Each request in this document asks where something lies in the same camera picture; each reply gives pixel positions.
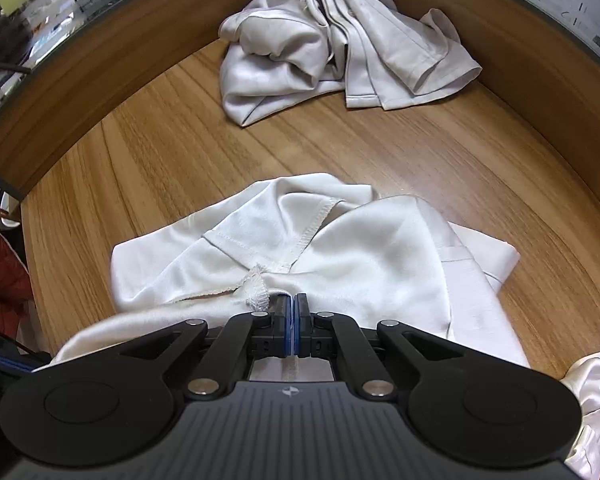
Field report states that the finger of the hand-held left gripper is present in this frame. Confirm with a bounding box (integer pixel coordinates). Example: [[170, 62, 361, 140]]
[[0, 325, 50, 398]]

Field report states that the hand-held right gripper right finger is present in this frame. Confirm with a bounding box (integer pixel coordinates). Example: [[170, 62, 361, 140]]
[[294, 294, 462, 402]]

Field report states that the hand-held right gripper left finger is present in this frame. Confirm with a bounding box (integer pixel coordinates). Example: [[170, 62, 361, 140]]
[[122, 295, 294, 401]]

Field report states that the cream satin shirt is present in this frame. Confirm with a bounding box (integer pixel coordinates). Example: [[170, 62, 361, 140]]
[[32, 172, 600, 480]]

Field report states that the red quilted jacket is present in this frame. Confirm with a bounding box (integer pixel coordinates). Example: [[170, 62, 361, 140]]
[[0, 220, 35, 343]]

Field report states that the beige crumpled garment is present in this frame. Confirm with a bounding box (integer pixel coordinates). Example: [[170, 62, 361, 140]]
[[217, 0, 482, 128]]

